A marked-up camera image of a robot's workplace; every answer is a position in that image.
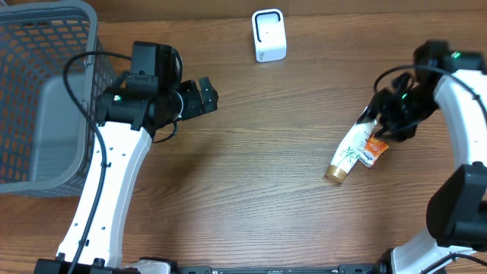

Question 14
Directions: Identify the small orange packet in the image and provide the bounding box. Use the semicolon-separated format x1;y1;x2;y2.
359;136;389;167

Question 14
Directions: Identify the white bamboo print tube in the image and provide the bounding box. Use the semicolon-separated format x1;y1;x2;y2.
325;108;377;183

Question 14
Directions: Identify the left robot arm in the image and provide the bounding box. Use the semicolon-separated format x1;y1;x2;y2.
34;41;218;274

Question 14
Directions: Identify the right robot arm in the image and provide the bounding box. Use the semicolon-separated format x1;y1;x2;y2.
358;40;486;273

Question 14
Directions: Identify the white barcode scanner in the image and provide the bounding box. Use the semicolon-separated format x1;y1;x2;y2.
251;8;287;62

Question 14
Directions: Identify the dark grey plastic basket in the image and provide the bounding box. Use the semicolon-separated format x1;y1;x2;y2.
1;1;116;197

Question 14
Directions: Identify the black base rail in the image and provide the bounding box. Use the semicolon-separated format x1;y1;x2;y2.
172;263;377;274

